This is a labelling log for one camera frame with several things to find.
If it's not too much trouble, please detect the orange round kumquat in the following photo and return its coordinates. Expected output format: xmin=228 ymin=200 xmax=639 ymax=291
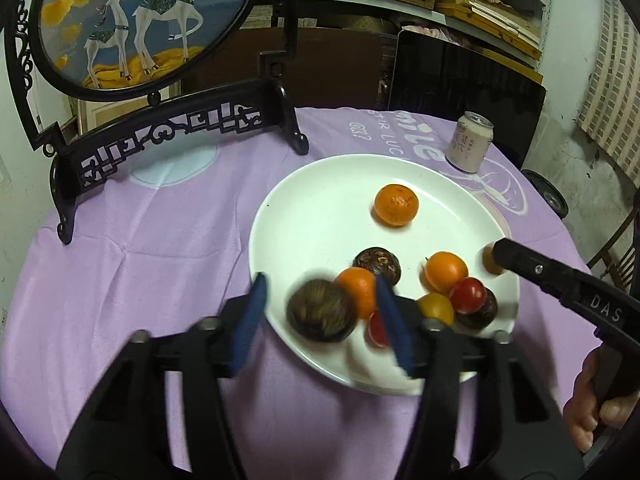
xmin=422 ymin=251 xmax=469 ymax=295

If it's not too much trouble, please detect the white oval plate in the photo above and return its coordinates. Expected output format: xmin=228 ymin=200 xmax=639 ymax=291
xmin=249 ymin=154 xmax=521 ymax=397

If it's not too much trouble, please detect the orange mandarin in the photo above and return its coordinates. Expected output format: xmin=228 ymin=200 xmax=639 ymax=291
xmin=374 ymin=184 xmax=419 ymax=227
xmin=334 ymin=267 xmax=379 ymax=321

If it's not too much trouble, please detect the dark brown water chestnut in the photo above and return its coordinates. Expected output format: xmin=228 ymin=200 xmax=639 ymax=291
xmin=286 ymin=280 xmax=359 ymax=345
xmin=455 ymin=287 xmax=499 ymax=332
xmin=353 ymin=247 xmax=401 ymax=286

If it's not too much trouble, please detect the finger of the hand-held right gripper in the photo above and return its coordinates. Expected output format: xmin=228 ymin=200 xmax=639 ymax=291
xmin=491 ymin=238 xmax=576 ymax=306

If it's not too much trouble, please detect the person's right hand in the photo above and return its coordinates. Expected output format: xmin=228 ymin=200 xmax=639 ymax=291
xmin=562 ymin=345 xmax=640 ymax=453

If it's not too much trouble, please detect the yellow round kumquat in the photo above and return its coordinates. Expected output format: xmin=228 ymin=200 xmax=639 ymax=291
xmin=416 ymin=292 xmax=456 ymax=326

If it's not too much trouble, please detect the purple printed tablecloth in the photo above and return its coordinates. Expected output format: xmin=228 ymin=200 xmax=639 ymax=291
xmin=0 ymin=106 xmax=606 ymax=480

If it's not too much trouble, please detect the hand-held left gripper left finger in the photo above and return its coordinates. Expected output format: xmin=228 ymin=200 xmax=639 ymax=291
xmin=60 ymin=272 xmax=271 ymax=480

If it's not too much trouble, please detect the pale drink can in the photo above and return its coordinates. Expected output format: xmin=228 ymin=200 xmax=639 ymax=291
xmin=446 ymin=111 xmax=495 ymax=174

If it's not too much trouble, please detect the brown wooden cabinet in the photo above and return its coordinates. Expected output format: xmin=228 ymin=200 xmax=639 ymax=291
xmin=185 ymin=22 xmax=401 ymax=111

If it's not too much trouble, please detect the tan longan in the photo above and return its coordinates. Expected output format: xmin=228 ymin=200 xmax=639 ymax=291
xmin=481 ymin=242 xmax=508 ymax=277

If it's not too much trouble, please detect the round deer painting table screen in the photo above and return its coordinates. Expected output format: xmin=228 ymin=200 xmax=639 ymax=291
xmin=4 ymin=0 xmax=311 ymax=246

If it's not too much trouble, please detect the wooden chair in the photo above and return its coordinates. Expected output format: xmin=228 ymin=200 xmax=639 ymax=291
xmin=586 ymin=205 xmax=640 ymax=301

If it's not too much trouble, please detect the black flat monitor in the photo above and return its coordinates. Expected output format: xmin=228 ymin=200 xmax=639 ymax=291
xmin=387 ymin=29 xmax=547 ymax=171

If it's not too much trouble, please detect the pink cloth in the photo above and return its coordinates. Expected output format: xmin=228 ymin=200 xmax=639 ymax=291
xmin=400 ymin=19 xmax=453 ymax=41

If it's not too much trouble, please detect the red cherry tomato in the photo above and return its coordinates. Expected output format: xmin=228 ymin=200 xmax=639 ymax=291
xmin=366 ymin=311 xmax=392 ymax=348
xmin=448 ymin=277 xmax=487 ymax=315

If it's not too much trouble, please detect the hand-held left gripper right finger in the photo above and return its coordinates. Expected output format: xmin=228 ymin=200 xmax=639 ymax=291
xmin=375 ymin=275 xmax=586 ymax=480

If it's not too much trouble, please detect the beige framed picture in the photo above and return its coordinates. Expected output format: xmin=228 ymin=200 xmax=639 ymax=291
xmin=76 ymin=80 xmax=181 ymax=137

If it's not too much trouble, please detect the checked hanging cloth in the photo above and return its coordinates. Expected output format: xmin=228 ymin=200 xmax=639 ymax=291
xmin=577 ymin=0 xmax=640 ymax=188

